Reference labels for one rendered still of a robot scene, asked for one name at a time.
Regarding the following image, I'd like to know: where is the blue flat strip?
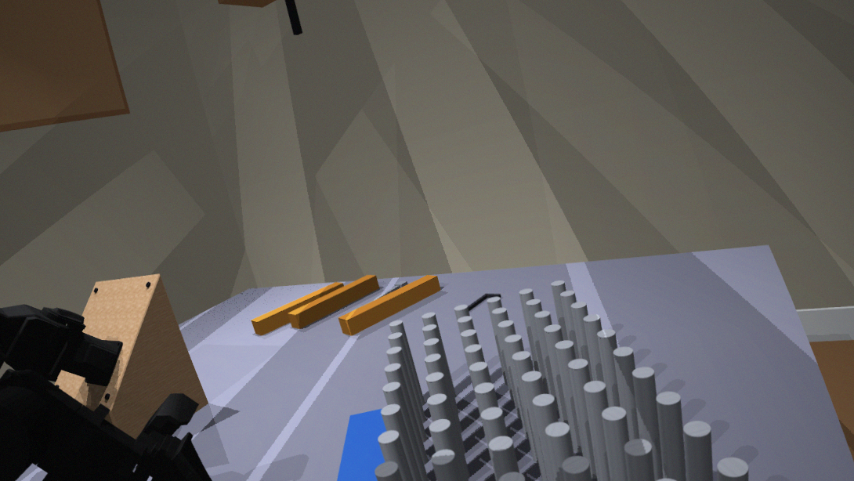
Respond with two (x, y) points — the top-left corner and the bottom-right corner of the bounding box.
(337, 409), (386, 481)

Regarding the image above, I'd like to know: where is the black bent bar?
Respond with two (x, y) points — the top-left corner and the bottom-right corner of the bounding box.
(468, 294), (501, 311)

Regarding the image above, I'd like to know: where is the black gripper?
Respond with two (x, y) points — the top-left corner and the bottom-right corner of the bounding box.
(37, 393), (212, 481)

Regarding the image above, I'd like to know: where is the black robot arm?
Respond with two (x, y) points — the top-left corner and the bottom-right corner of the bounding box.
(0, 304), (123, 481)

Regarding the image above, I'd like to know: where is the orange rectangular bar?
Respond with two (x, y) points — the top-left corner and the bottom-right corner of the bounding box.
(338, 275), (441, 336)
(288, 275), (379, 329)
(251, 283), (344, 335)

